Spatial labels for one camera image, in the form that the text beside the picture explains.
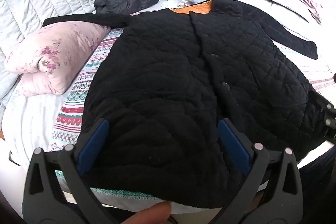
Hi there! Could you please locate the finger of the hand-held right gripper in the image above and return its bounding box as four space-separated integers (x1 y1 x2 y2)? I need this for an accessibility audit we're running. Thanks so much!
314 93 336 142

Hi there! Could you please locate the white bed sheet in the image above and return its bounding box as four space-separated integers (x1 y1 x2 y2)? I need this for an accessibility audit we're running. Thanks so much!
1 93 87 169

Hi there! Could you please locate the black quilted coat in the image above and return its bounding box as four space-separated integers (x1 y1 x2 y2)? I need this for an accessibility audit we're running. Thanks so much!
43 0 328 207

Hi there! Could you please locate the striped patterned blanket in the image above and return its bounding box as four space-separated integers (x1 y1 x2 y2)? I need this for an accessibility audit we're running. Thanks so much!
50 26 335 203

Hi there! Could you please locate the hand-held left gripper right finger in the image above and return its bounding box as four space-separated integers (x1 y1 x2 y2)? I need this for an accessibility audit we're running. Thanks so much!
210 118 305 224

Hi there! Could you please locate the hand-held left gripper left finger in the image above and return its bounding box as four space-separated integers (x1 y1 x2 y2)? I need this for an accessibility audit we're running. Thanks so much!
22 118 124 224

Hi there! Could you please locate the pink floral pillow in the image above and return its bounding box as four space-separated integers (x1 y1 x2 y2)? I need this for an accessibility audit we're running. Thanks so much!
4 21 112 97

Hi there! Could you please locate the person's left hand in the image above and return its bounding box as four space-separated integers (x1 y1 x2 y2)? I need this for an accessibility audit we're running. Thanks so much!
119 201 172 224

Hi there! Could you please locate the orange quilted cloth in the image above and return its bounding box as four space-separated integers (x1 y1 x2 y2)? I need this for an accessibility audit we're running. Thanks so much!
172 0 213 14

